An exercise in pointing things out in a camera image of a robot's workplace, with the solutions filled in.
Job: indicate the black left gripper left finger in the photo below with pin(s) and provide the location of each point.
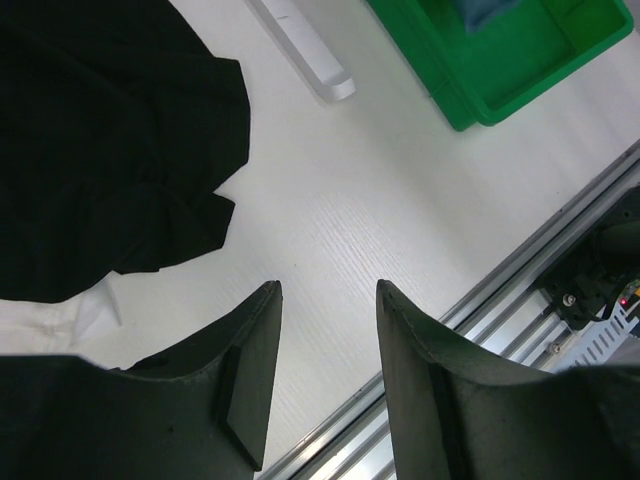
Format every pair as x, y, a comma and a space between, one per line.
196, 410

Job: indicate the blue tank top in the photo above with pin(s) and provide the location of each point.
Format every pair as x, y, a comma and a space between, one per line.
475, 14

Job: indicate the aluminium rail base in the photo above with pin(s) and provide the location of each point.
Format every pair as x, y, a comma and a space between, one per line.
506, 314

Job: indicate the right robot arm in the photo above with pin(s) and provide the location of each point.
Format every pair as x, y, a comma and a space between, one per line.
584, 284

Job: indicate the green plastic tray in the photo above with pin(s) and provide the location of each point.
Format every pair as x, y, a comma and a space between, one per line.
484, 77

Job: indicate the white printed tank top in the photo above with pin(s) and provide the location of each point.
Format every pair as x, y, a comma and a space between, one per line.
44, 328

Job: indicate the black tank top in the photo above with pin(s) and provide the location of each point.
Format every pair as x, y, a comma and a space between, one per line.
118, 126

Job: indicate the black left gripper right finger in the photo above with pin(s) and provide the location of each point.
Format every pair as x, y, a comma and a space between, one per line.
459, 411

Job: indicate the perforated cable duct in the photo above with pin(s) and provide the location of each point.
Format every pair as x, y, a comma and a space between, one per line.
597, 342

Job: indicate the white garment rack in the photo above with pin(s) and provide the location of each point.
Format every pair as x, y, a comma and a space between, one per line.
317, 65

